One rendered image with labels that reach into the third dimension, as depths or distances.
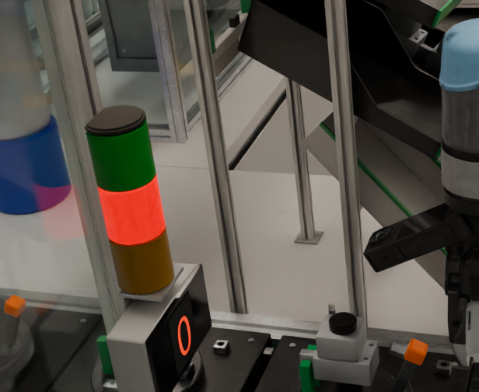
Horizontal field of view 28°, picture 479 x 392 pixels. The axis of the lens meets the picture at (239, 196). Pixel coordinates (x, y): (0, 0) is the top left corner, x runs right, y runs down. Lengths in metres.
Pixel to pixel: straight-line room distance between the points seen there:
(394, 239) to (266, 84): 1.37
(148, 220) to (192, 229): 0.93
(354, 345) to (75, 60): 0.46
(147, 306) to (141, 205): 0.11
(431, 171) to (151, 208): 0.60
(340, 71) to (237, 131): 0.96
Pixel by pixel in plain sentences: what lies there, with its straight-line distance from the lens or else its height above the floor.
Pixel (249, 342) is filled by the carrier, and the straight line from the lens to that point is 1.25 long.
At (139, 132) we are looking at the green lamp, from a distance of 0.78.
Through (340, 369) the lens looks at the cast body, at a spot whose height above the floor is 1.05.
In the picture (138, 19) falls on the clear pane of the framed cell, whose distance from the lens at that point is 2.00.
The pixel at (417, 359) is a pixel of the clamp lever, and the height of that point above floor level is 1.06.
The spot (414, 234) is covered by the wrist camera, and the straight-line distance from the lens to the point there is 0.95.
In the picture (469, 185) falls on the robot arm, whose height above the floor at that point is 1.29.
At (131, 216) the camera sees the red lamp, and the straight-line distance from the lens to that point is 0.80.
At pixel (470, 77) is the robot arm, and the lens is 0.85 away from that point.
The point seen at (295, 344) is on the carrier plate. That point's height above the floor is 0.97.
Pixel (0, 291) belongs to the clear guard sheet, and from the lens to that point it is 0.72.
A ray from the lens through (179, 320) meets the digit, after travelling 0.87.
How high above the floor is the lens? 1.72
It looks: 28 degrees down
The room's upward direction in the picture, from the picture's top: 8 degrees counter-clockwise
